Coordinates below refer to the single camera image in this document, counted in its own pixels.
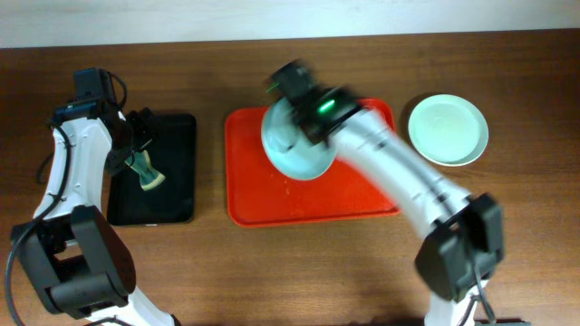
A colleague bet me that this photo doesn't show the red plastic tray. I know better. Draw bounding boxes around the red plastic tray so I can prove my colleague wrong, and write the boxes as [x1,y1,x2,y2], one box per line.
[225,107,400,227]

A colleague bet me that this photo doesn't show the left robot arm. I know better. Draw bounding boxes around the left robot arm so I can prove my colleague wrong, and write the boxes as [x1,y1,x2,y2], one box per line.
[5,101,178,325]

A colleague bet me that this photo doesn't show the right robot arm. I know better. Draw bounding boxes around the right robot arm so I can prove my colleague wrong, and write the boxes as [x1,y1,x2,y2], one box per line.
[287,86,505,325]

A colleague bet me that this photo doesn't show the black rectangular tray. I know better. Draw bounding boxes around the black rectangular tray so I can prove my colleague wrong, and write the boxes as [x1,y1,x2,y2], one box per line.
[107,113,197,226]

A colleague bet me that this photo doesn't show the light blue plate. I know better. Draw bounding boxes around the light blue plate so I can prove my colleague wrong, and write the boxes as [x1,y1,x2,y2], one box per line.
[261,98,337,181]

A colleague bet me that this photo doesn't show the white plate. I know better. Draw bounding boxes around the white plate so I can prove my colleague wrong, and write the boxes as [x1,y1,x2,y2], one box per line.
[420,147,486,167]

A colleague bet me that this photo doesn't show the green stained sponge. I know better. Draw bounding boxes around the green stained sponge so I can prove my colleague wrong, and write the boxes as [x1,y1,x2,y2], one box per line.
[125,150,166,191]

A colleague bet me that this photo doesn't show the mint green plate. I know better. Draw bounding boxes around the mint green plate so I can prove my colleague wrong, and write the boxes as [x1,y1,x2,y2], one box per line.
[407,94,489,153]

